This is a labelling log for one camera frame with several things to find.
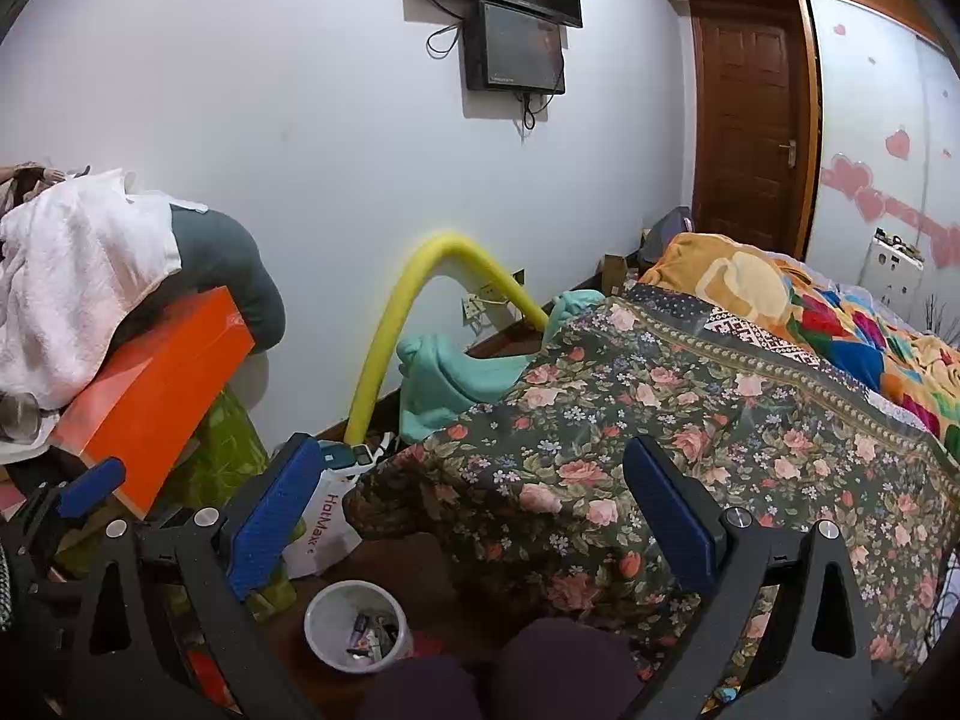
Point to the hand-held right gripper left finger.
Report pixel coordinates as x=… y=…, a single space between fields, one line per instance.
x=266 y=517

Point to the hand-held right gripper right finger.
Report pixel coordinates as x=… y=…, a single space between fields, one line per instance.
x=667 y=517

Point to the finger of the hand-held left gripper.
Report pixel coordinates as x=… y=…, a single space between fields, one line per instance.
x=90 y=487

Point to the white plastic cup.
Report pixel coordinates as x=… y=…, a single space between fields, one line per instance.
x=322 y=630

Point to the white plastic bag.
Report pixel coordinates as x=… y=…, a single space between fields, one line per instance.
x=326 y=525

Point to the green patterned bag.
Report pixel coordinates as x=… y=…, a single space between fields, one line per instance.
x=232 y=435

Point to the dark floral blanket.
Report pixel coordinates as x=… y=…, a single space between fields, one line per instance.
x=675 y=420

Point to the steel tumbler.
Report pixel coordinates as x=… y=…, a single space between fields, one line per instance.
x=19 y=420

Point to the orange box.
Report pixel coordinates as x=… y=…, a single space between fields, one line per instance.
x=150 y=397

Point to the person's right leg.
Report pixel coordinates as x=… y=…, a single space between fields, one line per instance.
x=562 y=671

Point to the person's leg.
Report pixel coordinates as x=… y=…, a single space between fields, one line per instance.
x=562 y=671
x=424 y=690

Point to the white towel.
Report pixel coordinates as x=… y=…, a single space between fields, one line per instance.
x=75 y=277

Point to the teal cloth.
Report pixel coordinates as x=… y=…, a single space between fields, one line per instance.
x=450 y=382

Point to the person's left leg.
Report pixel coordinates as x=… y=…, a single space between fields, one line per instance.
x=424 y=690

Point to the yellow foam tube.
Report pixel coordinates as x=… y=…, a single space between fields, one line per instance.
x=390 y=315

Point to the grey cushion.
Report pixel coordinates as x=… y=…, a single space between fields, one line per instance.
x=232 y=277

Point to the small cardboard box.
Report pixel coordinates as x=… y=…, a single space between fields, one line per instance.
x=616 y=274

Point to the colourful orange plush blanket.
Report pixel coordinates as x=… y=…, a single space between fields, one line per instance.
x=840 y=315

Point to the dark bag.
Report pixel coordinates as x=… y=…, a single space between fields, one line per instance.
x=667 y=236

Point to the white perforated stand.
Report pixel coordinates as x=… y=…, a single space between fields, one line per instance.
x=896 y=262

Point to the brown wooden door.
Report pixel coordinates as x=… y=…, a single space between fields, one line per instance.
x=746 y=135

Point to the white wardrobe with heart stickers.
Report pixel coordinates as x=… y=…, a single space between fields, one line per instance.
x=870 y=105

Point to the wall socket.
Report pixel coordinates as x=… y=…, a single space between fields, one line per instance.
x=480 y=307

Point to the small black wall monitor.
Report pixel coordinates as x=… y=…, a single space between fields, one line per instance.
x=514 y=49

